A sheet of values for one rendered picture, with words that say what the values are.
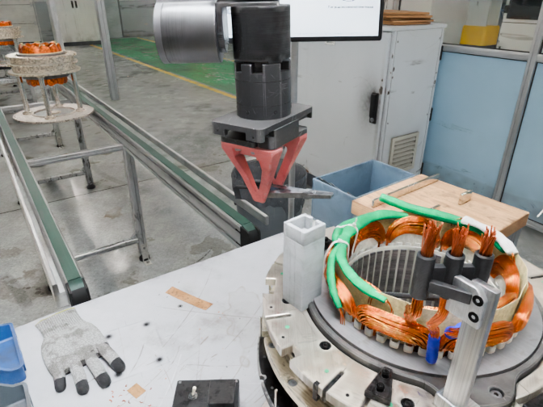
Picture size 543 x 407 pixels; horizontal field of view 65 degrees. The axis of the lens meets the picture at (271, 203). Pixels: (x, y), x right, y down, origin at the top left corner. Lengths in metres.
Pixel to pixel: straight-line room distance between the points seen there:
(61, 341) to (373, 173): 0.68
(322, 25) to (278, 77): 1.01
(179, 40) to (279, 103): 0.11
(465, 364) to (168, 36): 0.36
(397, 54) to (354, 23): 1.24
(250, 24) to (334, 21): 1.03
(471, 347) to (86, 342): 0.70
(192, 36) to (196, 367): 0.58
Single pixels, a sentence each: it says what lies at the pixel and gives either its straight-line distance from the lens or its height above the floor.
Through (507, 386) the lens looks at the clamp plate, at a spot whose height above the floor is 1.10.
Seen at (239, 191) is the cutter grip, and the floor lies 1.16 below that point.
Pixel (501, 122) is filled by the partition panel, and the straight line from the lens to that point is 2.96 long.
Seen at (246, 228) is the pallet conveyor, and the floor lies 0.76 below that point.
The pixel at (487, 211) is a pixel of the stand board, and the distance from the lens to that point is 0.75.
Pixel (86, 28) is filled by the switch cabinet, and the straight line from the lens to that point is 13.92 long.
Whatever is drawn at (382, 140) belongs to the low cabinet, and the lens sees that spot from 2.76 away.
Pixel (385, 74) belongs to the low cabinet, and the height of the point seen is 0.94.
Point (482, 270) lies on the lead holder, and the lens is 0.31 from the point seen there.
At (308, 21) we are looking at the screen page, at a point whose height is 1.29.
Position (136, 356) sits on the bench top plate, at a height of 0.78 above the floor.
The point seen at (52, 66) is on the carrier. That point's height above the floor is 1.05.
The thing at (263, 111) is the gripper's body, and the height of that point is 1.27.
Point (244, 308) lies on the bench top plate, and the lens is 0.92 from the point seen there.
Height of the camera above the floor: 1.38
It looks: 26 degrees down
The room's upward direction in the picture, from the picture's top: straight up
